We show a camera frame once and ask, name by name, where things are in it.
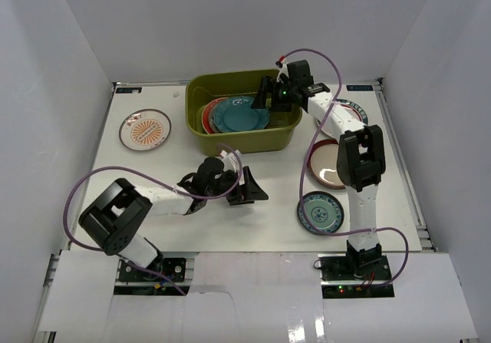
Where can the right blue table label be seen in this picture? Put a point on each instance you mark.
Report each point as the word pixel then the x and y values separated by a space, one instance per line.
pixel 359 87

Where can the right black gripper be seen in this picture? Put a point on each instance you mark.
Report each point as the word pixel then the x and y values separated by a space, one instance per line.
pixel 267 87

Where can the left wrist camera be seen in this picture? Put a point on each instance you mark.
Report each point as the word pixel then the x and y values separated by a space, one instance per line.
pixel 232 160

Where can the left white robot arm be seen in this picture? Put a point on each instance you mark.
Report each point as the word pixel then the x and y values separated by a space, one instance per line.
pixel 112 221

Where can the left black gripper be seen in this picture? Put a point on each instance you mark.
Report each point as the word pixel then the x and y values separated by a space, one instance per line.
pixel 241 186

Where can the small blue patterned plate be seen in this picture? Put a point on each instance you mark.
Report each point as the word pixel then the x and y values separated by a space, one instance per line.
pixel 321 211

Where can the orange sunburst plate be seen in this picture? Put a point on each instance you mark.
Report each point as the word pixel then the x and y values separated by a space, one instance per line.
pixel 145 130

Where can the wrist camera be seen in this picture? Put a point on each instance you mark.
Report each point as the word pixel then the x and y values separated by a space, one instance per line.
pixel 282 65
pixel 232 160

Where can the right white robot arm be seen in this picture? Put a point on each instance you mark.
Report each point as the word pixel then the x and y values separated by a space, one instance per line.
pixel 360 160

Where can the white plate striped rim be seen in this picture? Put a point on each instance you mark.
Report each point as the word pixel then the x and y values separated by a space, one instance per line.
pixel 355 110

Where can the green plastic bin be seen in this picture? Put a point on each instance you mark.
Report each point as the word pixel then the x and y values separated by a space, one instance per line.
pixel 206 88

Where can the blue table label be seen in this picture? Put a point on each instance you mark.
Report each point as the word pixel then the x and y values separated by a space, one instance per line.
pixel 128 90
pixel 359 87

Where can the teal scalloped plate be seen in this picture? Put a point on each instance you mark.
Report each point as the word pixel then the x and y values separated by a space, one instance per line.
pixel 235 114

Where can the dark red rimmed plate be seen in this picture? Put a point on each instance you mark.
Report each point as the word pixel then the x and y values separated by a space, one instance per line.
pixel 322 164

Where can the grey deer plate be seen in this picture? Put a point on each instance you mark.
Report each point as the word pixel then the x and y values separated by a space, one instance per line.
pixel 211 121

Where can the left blue table label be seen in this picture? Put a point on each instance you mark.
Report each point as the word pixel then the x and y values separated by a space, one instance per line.
pixel 128 90

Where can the red and teal plate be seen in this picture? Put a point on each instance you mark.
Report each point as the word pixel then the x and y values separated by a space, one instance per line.
pixel 205 113

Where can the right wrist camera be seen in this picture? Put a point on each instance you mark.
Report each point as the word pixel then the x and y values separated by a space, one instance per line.
pixel 282 65

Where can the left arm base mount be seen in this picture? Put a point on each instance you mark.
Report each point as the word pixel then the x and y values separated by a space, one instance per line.
pixel 167 277

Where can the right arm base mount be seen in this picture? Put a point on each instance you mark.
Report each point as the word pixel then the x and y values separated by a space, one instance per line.
pixel 340 281

